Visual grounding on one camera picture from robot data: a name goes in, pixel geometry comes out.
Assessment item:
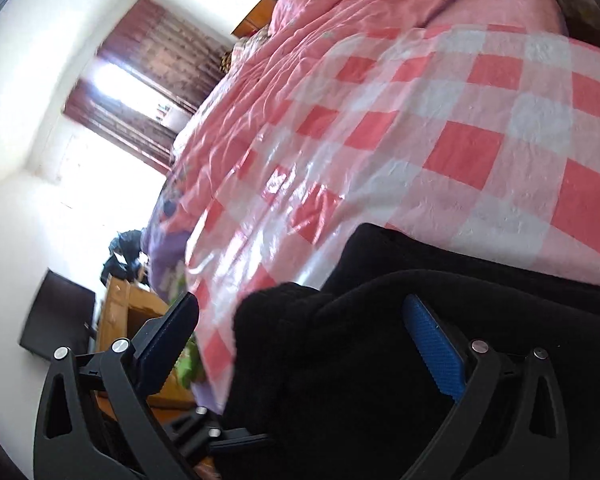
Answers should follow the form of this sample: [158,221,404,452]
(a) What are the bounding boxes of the wooden nightstand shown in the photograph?
[231,0,280,39]

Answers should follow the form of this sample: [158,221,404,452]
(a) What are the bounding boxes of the dark blue clothes bundle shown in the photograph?
[100,229,152,287]

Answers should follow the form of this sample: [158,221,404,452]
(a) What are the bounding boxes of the dark red patterned curtain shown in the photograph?
[64,77,192,172]
[99,0,232,92]

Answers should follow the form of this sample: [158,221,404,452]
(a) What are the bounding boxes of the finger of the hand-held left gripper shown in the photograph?
[167,407,274,467]

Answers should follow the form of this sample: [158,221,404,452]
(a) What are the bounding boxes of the green printed sheet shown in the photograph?
[172,339,207,392]

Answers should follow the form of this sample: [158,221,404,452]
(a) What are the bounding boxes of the wooden cabinet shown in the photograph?
[92,275,197,411]

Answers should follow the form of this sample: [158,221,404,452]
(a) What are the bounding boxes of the patterned cloth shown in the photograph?
[219,27,272,73]

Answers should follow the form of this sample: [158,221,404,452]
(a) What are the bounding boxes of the purple printed bed sheet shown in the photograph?
[145,180,217,411]

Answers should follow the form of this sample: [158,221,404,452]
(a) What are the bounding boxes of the pink quilt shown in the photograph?
[145,0,569,241]

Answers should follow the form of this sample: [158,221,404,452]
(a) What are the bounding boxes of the pink checkered bed sheet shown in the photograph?
[185,22,600,411]

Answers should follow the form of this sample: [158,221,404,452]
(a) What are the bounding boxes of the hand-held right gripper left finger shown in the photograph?
[32,290,221,480]

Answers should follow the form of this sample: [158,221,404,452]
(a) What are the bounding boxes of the black television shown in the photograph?
[20,269,97,362]

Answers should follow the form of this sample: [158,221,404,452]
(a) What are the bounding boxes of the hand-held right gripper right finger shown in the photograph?
[395,294,574,480]

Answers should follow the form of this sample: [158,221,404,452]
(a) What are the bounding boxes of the black pants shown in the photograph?
[215,222,600,480]

